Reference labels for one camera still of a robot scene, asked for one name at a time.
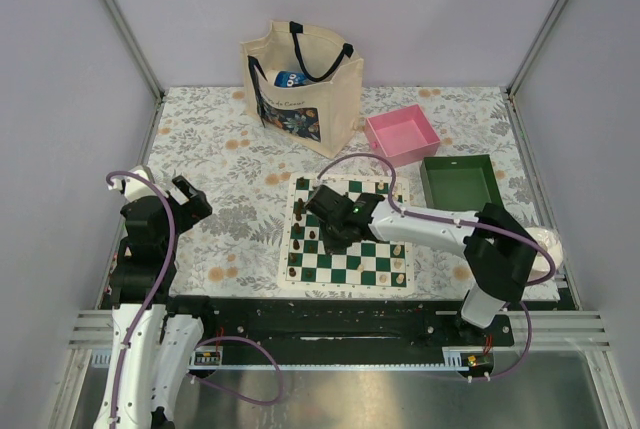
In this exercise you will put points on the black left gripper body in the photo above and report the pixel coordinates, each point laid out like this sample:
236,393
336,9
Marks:
186,214

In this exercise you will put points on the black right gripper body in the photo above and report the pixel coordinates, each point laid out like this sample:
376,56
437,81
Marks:
333,240

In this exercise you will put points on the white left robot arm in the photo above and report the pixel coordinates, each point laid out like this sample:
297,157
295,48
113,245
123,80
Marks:
152,339

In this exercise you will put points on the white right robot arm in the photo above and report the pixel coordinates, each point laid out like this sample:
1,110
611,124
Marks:
497,249

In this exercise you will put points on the green white chess board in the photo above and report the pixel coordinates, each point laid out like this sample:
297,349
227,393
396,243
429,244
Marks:
302,249

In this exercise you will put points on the floral table cloth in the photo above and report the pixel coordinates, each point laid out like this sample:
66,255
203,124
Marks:
205,135

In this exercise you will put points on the pink plastic box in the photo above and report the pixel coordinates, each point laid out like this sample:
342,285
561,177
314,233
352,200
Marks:
402,136

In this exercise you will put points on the beige canvas tote bag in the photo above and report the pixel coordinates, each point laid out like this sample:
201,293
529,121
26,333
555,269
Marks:
321,115

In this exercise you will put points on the green plastic box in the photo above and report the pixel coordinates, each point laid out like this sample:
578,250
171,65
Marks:
459,183

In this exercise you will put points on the blue white bottle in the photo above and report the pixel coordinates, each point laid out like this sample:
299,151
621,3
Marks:
290,79

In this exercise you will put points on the white toilet paper roll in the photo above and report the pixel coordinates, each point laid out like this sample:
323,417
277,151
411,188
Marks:
549,240

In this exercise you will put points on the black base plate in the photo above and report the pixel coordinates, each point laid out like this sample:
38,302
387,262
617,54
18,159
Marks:
334,332

